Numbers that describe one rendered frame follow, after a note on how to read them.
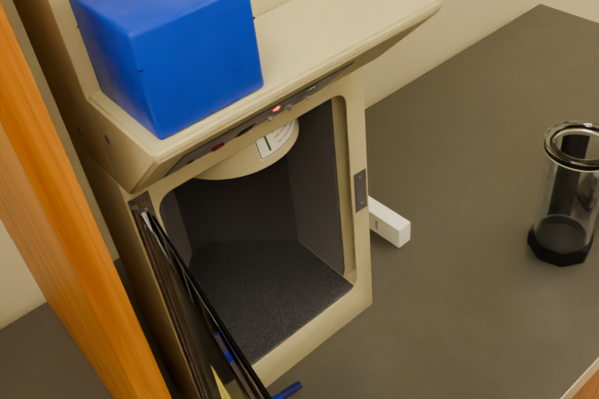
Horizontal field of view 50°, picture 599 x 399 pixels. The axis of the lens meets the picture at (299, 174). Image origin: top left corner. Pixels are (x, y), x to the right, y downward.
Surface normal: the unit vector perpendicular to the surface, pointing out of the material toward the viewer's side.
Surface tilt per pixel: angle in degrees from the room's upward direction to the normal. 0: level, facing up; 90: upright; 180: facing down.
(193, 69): 90
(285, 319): 0
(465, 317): 0
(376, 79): 90
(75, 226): 90
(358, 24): 0
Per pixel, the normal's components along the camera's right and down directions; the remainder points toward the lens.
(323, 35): -0.10, -0.76
